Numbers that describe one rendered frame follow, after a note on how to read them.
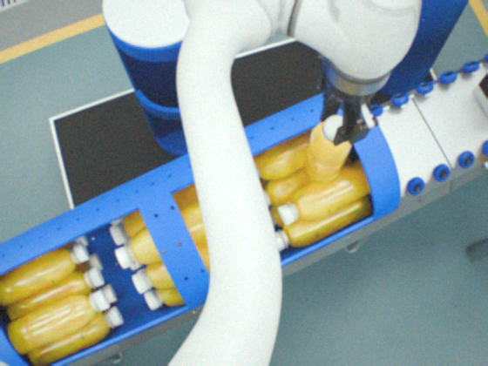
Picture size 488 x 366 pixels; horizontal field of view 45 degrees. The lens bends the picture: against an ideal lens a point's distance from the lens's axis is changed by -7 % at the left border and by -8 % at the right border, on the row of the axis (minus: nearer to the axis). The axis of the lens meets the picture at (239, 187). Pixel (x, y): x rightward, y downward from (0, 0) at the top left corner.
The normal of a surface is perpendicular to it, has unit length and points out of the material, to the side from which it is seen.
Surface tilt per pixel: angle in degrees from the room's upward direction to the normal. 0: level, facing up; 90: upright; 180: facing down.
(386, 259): 0
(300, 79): 0
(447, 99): 0
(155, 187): 32
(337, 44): 87
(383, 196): 55
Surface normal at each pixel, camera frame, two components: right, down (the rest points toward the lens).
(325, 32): -0.54, 0.73
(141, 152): -0.03, -0.25
